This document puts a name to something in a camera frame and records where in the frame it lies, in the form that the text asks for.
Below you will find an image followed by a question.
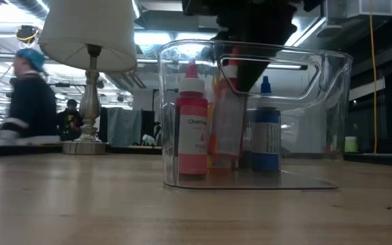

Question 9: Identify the green container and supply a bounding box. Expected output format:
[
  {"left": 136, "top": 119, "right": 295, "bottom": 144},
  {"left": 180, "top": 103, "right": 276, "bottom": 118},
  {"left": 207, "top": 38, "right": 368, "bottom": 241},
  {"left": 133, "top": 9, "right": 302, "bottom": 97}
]
[{"left": 344, "top": 136, "right": 359, "bottom": 154}]

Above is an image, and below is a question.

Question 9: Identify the large pink food coloring bottle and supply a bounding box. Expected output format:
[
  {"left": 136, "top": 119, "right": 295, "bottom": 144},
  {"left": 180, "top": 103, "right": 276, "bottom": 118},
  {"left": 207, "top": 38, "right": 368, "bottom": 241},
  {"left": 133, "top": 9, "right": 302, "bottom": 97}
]
[{"left": 175, "top": 60, "right": 209, "bottom": 176}]

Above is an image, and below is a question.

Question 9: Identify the clear plastic bin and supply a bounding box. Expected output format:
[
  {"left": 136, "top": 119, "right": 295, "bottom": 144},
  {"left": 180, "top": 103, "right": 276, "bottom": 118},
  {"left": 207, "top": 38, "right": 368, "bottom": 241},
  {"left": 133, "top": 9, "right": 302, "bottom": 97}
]
[{"left": 157, "top": 39, "right": 353, "bottom": 191}]

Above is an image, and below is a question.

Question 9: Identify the person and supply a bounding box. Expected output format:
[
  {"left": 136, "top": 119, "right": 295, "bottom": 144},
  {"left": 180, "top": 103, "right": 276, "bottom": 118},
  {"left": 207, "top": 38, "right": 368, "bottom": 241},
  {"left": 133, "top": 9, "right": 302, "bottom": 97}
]
[
  {"left": 58, "top": 98, "right": 84, "bottom": 142},
  {"left": 0, "top": 47, "right": 61, "bottom": 146}
]

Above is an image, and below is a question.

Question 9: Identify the hanging yellow cable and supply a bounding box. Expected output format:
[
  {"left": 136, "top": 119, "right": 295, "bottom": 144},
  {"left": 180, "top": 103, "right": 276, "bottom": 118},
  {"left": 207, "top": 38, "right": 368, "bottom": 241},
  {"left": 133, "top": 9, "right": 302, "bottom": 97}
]
[{"left": 368, "top": 0, "right": 378, "bottom": 154}]

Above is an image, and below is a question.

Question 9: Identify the white shade table lamp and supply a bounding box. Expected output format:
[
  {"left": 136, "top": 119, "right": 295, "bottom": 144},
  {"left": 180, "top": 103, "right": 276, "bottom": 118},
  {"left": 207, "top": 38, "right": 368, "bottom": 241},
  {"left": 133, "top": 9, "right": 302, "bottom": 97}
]
[{"left": 38, "top": 0, "right": 138, "bottom": 156}]

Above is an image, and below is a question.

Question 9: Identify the large blue food coloring bottle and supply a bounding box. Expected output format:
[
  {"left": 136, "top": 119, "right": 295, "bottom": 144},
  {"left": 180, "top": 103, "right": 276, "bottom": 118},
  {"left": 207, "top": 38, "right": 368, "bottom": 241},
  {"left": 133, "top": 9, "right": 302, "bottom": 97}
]
[{"left": 252, "top": 76, "right": 282, "bottom": 172}]

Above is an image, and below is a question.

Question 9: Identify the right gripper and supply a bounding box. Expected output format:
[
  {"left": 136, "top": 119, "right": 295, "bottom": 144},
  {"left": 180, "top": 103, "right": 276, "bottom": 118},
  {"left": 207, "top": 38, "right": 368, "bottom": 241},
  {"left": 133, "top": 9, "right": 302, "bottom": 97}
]
[{"left": 182, "top": 0, "right": 323, "bottom": 93}]

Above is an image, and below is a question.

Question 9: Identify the grey cloth cover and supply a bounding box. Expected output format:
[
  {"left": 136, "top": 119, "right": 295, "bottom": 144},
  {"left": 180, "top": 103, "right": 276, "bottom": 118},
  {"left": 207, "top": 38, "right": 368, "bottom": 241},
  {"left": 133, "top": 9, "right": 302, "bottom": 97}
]
[{"left": 106, "top": 107, "right": 142, "bottom": 148}]

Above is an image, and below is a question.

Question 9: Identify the black yellow cord reel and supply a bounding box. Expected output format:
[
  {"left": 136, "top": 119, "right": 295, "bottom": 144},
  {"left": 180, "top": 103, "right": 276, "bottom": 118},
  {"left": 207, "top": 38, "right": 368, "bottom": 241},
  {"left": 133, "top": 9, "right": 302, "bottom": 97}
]
[{"left": 15, "top": 24, "right": 40, "bottom": 44}]

